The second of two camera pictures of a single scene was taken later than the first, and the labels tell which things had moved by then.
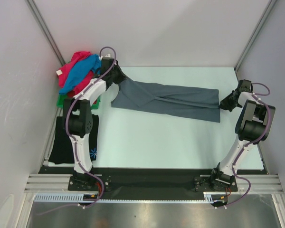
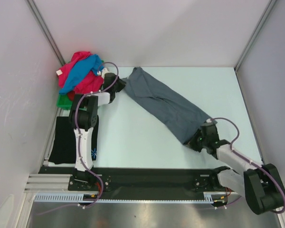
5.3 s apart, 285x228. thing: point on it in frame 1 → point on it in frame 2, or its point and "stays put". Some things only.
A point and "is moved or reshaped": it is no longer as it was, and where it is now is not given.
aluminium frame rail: [59, 183] stays put
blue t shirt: [81, 68] stays put
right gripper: [224, 104] → [191, 142]
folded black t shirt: [61, 151] stays put
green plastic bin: [61, 98] stays put
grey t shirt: [196, 103] is moved or reshaped
